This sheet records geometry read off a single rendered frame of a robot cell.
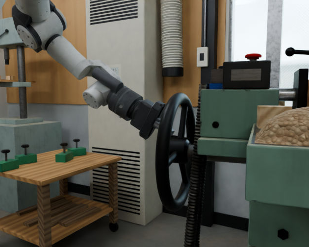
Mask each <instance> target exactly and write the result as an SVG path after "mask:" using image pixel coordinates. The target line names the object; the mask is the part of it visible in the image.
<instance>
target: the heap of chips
mask: <svg viewBox="0 0 309 247"><path fill-rule="evenodd" d="M255 144H272V145H290V146H307V147H309V107H302V108H296V109H291V110H287V111H284V112H282V113H280V114H278V115H276V116H274V117H272V118H270V119H268V120H267V121H266V122H265V123H264V125H263V127H262V128H261V130H260V131H259V132H256V138H255Z"/></svg>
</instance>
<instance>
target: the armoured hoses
mask: <svg viewBox="0 0 309 247"><path fill-rule="evenodd" d="M202 89H209V84H199V93H198V98H199V99H198V103H197V104H198V106H197V107H198V109H197V115H196V117H197V118H196V120H197V121H196V125H195V126H196V127H195V129H196V130H195V134H194V135H195V137H194V139H195V140H194V147H193V148H194V149H193V156H192V157H193V158H192V165H191V166H192V168H191V170H192V171H191V177H190V179H191V180H190V182H191V183H190V186H189V188H190V189H189V191H190V192H189V196H188V197H189V199H188V200H189V201H188V205H187V206H188V208H187V214H186V215H187V217H186V218H187V220H186V226H185V227H186V229H185V238H184V247H200V246H199V245H200V244H199V242H200V241H199V239H200V238H199V237H200V231H201V230H200V228H201V227H200V226H201V219H202V218H201V217H202V215H201V214H202V208H203V207H202V206H203V204H202V203H203V200H204V199H203V197H204V196H203V195H204V186H205V184H204V183H205V177H206V176H205V174H206V173H205V172H206V165H207V164H206V163H207V155H198V154H197V148H198V139H199V138H200V137H201V136H200V108H201V90H202Z"/></svg>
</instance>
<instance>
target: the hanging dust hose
mask: <svg viewBox="0 0 309 247"><path fill-rule="evenodd" d="M160 3H161V4H160V5H161V6H160V8H161V9H160V10H161V16H160V17H161V35H162V36H161V40H162V41H161V42H162V43H161V44H162V46H161V47H162V48H161V49H162V59H163V60H162V64H163V65H162V66H163V68H162V76H163V77H181V76H183V64H182V63H183V52H182V51H183V49H182V48H183V47H182V46H183V45H182V44H183V42H182V41H183V40H182V36H183V35H182V34H183V33H182V0H161V1H160Z"/></svg>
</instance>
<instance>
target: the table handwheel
mask: <svg viewBox="0 0 309 247"><path fill-rule="evenodd" d="M179 105H181V115H180V126H179V132H178V138H177V139H171V140H170V138H171V132H172V126H173V122H174V118H175V114H176V111H177V109H178V107H179ZM195 125H196V123H195V115H194V110H193V107H192V103H191V101H190V99H189V98H188V96H187V95H185V94H184V93H176V94H174V95H172V96H171V97H170V98H169V100H168V101H167V103H166V105H165V107H164V110H163V112H162V115H161V119H160V123H159V127H158V133H157V140H156V149H155V175H156V184H157V190H158V194H159V197H160V200H161V202H162V204H163V206H164V207H165V208H166V209H167V210H169V211H172V212H175V211H178V210H180V209H181V208H182V207H183V205H184V204H185V202H186V200H187V197H188V195H189V189H190V188H189V186H190V183H191V182H190V180H191V179H190V177H191V171H192V170H191V168H192V166H191V165H192V158H193V157H192V156H193V149H194V148H193V147H194V140H195V139H194V137H195V135H194V134H195V130H196V129H195V127H196V126H195ZM185 128H186V137H187V140H185V139H184V136H185ZM207 161H216V162H228V163H240V164H246V158H237V157H224V156H211V155H208V156H207ZM172 163H178V164H179V167H180V172H181V177H182V182H181V186H180V189H179V191H178V194H177V195H176V197H175V198H173V195H172V192H171V187H170V179H169V166H170V165H171V164H172Z"/></svg>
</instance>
